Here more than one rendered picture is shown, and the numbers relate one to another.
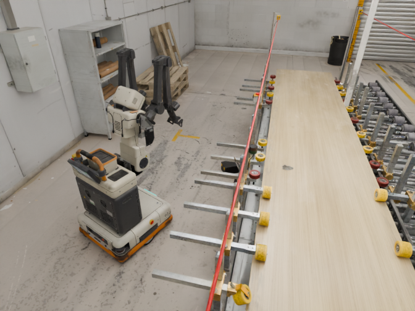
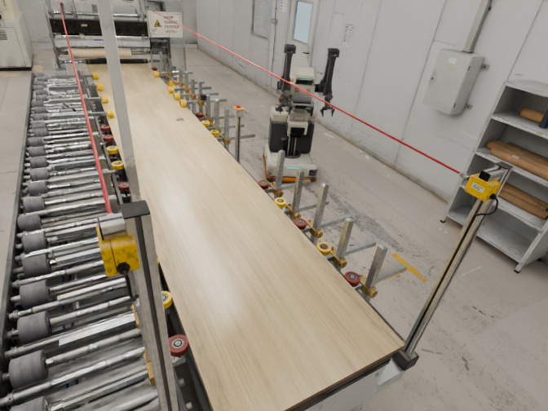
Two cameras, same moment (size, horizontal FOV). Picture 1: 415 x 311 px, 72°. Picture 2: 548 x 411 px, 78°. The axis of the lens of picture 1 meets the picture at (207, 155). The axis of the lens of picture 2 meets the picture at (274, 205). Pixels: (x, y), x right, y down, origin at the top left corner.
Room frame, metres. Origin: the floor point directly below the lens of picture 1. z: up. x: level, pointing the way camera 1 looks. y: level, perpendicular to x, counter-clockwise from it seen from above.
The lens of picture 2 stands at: (4.75, -2.14, 2.12)
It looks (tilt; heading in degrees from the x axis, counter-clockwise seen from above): 34 degrees down; 135
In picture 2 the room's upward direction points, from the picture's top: 6 degrees clockwise
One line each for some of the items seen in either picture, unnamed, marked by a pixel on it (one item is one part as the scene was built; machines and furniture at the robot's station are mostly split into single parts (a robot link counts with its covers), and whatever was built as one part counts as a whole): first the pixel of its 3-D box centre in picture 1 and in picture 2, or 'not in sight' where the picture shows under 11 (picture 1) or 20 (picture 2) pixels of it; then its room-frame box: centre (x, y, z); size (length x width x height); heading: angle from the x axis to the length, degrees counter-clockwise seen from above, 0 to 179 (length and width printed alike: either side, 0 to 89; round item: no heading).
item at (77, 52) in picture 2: not in sight; (116, 53); (-0.62, -0.28, 1.05); 1.43 x 0.12 x 0.12; 77
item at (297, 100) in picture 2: (138, 129); (301, 106); (2.25, 0.61, 0.99); 0.28 x 0.16 x 0.22; 54
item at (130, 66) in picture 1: (131, 74); (330, 72); (2.53, 0.68, 1.40); 0.11 x 0.06 x 0.43; 55
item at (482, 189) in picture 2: (272, 49); (437, 278); (4.53, -0.97, 1.20); 0.15 x 0.12 x 1.00; 167
